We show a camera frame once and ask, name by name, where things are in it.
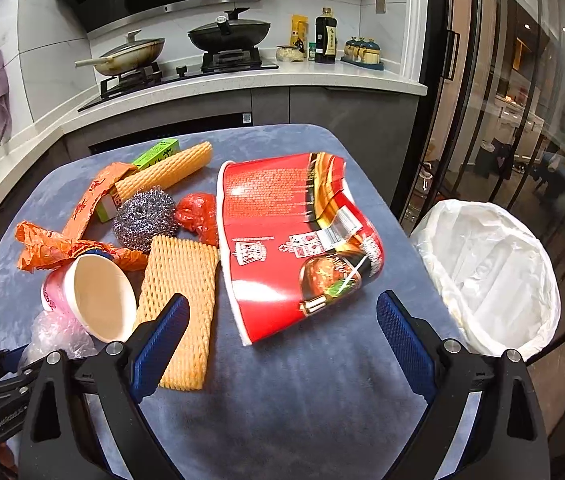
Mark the black built-in oven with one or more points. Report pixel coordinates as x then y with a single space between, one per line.
187 130

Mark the clear plastic bag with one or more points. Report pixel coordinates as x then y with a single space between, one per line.
57 332

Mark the beige wok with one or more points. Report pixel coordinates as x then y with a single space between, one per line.
127 64

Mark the white kitchen countertop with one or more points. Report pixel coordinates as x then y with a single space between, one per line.
362 85

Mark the crushed red noodle cup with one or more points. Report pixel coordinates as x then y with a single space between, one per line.
272 260

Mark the dark soy sauce bottle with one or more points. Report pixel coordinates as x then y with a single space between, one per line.
324 40

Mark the black wok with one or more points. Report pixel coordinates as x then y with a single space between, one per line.
230 42

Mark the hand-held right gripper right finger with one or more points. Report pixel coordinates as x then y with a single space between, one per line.
407 345

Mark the steel wool scourer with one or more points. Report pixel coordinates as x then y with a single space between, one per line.
145 217

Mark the glass wok lid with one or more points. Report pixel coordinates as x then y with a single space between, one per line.
135 46

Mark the spice jar set with tray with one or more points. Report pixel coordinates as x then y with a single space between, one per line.
362 55

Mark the yellow food packet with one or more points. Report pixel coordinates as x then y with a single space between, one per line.
299 27

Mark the black gas stove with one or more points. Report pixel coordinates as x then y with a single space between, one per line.
172 82

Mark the small green jar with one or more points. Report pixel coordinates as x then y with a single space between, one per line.
312 51

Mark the purple hanging towel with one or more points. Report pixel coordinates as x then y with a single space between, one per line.
1 100

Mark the black wok lid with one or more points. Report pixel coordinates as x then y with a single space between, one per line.
227 25

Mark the orange wrapper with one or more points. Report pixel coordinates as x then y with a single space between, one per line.
47 250

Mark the yellow foam net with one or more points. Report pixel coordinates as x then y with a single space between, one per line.
182 280
172 167

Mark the grey kitchen cabinets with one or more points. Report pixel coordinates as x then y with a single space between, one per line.
352 110

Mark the red plastic wrapper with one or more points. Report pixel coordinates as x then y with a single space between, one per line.
197 215

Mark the blue velvet table mat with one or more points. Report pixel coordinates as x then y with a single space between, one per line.
287 410

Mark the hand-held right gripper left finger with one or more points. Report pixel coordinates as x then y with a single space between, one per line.
160 345

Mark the long green cardboard box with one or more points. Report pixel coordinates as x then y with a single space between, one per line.
160 152

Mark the glass sliding door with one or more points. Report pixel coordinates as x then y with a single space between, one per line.
512 110

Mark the bin with white plastic bag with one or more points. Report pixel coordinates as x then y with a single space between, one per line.
487 270

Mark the long orange paper strip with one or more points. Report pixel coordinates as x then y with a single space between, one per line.
87 200

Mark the grey wall outlet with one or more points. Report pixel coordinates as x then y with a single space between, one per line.
380 5

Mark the pink paper cup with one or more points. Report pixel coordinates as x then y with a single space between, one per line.
102 295

